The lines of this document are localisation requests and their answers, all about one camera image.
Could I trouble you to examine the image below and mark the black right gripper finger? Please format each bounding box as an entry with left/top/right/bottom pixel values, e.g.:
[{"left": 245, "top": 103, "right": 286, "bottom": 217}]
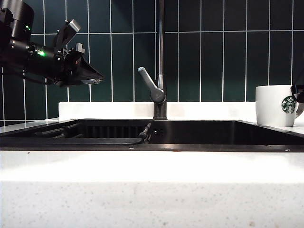
[{"left": 291, "top": 84, "right": 304, "bottom": 104}]

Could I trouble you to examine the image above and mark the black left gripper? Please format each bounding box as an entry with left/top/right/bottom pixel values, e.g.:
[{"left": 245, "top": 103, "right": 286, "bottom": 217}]
[{"left": 52, "top": 47, "right": 105, "bottom": 88}]

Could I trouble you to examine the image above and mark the white Starbucks logo mug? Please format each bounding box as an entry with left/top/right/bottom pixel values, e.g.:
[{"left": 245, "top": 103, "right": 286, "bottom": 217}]
[{"left": 255, "top": 85, "right": 304, "bottom": 128}]

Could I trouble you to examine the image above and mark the grey faucet lever handle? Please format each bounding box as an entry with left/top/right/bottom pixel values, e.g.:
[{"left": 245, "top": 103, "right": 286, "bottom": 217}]
[{"left": 137, "top": 66, "right": 166, "bottom": 104}]

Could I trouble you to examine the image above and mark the grey metal faucet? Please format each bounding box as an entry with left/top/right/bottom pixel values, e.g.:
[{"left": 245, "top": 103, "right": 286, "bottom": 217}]
[{"left": 153, "top": 0, "right": 168, "bottom": 120}]

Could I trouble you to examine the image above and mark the black kitchen sink basin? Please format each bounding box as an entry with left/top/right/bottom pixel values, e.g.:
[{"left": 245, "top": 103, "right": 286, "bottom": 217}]
[{"left": 0, "top": 118, "right": 304, "bottom": 152}]

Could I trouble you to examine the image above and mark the white stone backsplash ledge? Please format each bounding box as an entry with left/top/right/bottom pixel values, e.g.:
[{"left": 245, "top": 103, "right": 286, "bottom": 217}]
[{"left": 58, "top": 101, "right": 258, "bottom": 120}]

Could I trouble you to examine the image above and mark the black barred drain rack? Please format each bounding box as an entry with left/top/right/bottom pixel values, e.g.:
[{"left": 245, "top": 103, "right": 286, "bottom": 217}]
[{"left": 34, "top": 122, "right": 152, "bottom": 144}]

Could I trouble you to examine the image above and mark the black left camera bracket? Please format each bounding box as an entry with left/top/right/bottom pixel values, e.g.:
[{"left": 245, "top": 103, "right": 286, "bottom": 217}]
[{"left": 55, "top": 22, "right": 77, "bottom": 48}]

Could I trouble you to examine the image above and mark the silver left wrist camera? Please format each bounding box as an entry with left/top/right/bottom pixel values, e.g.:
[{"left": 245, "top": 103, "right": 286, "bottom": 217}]
[{"left": 68, "top": 19, "right": 82, "bottom": 33}]

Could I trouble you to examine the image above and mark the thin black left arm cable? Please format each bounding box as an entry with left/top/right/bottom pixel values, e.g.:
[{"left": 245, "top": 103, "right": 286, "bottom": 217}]
[{"left": 0, "top": 68, "right": 52, "bottom": 86}]

